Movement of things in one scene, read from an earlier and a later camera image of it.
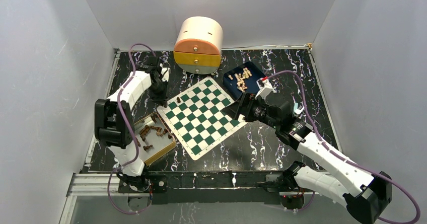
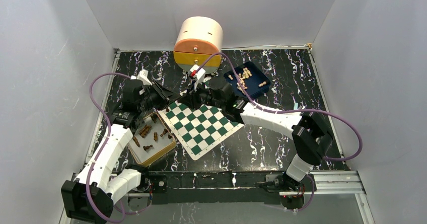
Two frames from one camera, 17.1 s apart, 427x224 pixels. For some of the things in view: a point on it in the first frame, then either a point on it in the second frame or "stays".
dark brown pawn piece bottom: [147, 147] stays
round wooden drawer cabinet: [198, 46] stays
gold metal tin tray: [153, 138] stays
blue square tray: [243, 79] stays
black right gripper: [243, 105] -> [190, 98]
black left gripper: [162, 98] -> [165, 95]
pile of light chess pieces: [240, 84] stays
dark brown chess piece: [158, 129] -> [143, 132]
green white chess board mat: [199, 118] stays
